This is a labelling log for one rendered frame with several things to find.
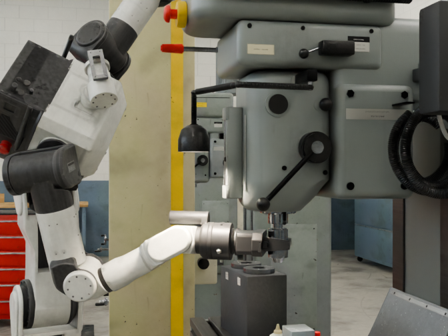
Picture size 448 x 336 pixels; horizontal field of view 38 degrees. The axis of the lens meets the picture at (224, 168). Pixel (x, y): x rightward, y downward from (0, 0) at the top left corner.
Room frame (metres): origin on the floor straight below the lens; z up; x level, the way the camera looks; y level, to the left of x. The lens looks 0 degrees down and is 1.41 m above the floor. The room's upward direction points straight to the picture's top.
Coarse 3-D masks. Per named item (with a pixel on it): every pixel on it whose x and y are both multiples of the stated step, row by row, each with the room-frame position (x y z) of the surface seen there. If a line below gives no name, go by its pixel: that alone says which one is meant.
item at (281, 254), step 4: (268, 232) 1.53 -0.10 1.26; (268, 236) 1.53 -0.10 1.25; (272, 236) 1.51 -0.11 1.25; (276, 236) 1.51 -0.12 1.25; (280, 236) 1.51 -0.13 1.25; (284, 236) 1.51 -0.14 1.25; (268, 252) 1.53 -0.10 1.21; (272, 252) 1.51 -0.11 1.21; (276, 252) 1.51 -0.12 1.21; (280, 252) 1.51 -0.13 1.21; (284, 252) 1.51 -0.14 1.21; (268, 256) 1.53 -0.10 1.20; (272, 256) 1.51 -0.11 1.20; (276, 256) 1.51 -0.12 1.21; (280, 256) 1.51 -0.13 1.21; (284, 256) 1.51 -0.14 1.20
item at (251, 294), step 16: (224, 272) 1.94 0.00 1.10; (240, 272) 1.84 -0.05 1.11; (256, 272) 1.80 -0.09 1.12; (272, 272) 1.81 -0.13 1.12; (224, 288) 1.94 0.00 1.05; (240, 288) 1.81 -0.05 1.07; (256, 288) 1.77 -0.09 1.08; (272, 288) 1.79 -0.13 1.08; (224, 304) 1.94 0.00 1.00; (240, 304) 1.81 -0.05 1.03; (256, 304) 1.77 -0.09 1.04; (272, 304) 1.79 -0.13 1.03; (224, 320) 1.94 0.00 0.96; (240, 320) 1.81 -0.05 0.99; (256, 320) 1.77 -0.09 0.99; (272, 320) 1.79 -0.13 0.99
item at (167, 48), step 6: (162, 48) 1.57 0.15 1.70; (168, 48) 1.57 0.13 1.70; (174, 48) 1.57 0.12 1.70; (180, 48) 1.57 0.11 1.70; (186, 48) 1.58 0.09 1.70; (192, 48) 1.58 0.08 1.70; (198, 48) 1.59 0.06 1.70; (204, 48) 1.59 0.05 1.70; (210, 48) 1.59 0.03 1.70; (216, 48) 1.60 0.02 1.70
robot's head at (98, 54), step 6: (90, 54) 1.56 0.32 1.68; (96, 54) 1.57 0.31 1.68; (102, 54) 1.57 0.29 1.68; (90, 60) 1.55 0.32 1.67; (102, 60) 1.56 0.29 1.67; (84, 66) 1.59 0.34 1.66; (90, 66) 1.55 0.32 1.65; (102, 66) 1.55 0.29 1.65; (96, 78) 1.53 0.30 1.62; (102, 78) 1.54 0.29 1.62; (108, 78) 1.54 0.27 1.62
